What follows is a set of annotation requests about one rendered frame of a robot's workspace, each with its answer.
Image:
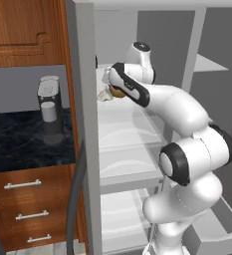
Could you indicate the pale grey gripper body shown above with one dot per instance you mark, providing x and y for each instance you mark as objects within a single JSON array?
[{"x": 106, "y": 75}]

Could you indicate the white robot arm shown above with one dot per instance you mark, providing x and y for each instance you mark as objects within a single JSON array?
[{"x": 184, "y": 109}]

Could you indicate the pale white garlic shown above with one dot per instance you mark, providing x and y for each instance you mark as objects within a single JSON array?
[{"x": 104, "y": 95}]

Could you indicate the brown potato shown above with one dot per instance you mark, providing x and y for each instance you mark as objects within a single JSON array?
[{"x": 118, "y": 93}]

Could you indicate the grey fridge door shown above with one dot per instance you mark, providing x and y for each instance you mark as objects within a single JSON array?
[{"x": 84, "y": 99}]

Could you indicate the grey fridge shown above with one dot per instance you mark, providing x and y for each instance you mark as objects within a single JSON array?
[{"x": 120, "y": 33}]

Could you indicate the white fridge shelf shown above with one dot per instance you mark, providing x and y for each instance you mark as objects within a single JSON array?
[{"x": 127, "y": 126}]

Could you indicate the grey door shelf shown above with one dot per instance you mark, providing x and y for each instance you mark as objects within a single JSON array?
[{"x": 207, "y": 63}]

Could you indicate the grey freezer drawer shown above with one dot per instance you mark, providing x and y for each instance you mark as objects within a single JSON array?
[{"x": 217, "y": 229}]

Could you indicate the silver black coffee machine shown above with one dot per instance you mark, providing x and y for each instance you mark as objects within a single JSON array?
[{"x": 50, "y": 109}]

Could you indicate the wooden cupboard door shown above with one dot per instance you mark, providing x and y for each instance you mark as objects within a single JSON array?
[{"x": 24, "y": 30}]

